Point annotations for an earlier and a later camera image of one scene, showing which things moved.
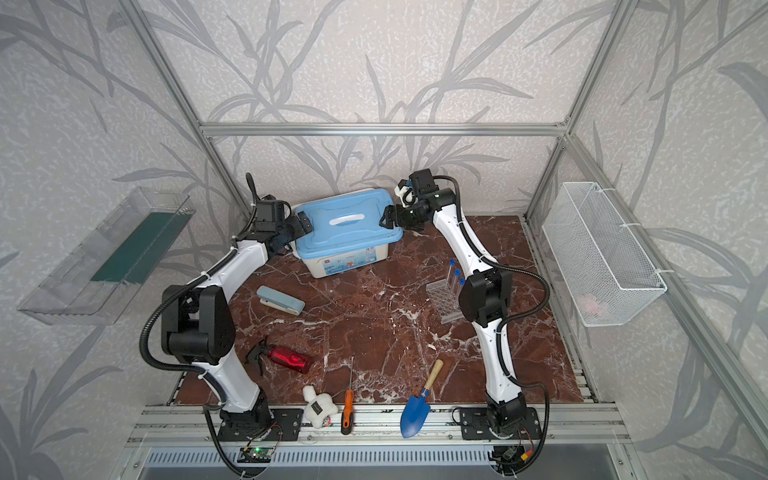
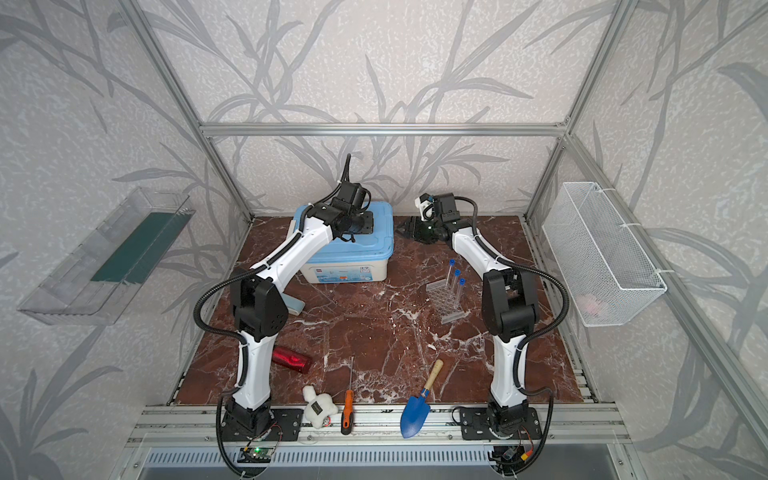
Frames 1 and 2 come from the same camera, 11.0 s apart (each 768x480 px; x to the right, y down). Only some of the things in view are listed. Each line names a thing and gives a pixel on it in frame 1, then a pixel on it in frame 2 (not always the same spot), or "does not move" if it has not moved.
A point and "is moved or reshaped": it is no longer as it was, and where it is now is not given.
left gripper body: [298, 224] to [349, 189]
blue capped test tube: [450, 274] does not move
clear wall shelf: [98, 277] does not move
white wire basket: [605, 268] does not move
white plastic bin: [321, 267] is moved or reshaped
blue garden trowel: [418, 407] does not move
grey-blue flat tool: [280, 300] does not move
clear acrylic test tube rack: [446, 300] does not move
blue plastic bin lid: [344, 223] is moved or reshaped
